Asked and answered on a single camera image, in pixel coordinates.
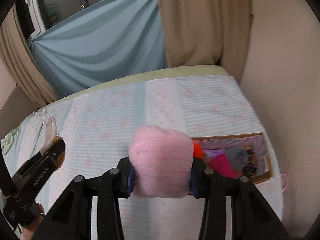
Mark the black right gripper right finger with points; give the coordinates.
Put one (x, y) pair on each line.
(232, 205)

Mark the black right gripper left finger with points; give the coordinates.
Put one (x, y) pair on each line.
(70, 216)

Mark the black printed Dracula cloth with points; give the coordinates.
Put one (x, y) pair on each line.
(250, 168)

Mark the magenta pink pouch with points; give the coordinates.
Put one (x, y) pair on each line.
(222, 165)

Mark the brown and white plush toy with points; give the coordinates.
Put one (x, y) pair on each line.
(53, 139)

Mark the orange pompom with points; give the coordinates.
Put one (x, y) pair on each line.
(198, 151)

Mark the pink fluffy scrunchie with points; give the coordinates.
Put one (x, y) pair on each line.
(162, 159)

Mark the person's left hand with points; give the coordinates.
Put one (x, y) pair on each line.
(29, 231)

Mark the green crumpled cloth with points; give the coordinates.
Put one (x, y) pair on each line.
(8, 141)

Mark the grey rolled fuzzy sock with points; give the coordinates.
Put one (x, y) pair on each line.
(236, 156)

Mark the cardboard box with pink flaps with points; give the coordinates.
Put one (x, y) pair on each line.
(255, 141)

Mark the purple plastic packet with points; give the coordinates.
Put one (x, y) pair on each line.
(213, 153)

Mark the beige curtain left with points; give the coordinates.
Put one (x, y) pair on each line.
(21, 64)

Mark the beige curtain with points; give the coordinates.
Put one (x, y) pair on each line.
(207, 32)
(21, 64)

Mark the green mattress sheet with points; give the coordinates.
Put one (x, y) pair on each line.
(181, 71)

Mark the light blue hanging sheet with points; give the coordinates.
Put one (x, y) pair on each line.
(106, 41)

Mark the beige curtain right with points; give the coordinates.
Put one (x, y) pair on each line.
(207, 32)

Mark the pink plastic ring handle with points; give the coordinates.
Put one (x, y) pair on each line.
(284, 181)

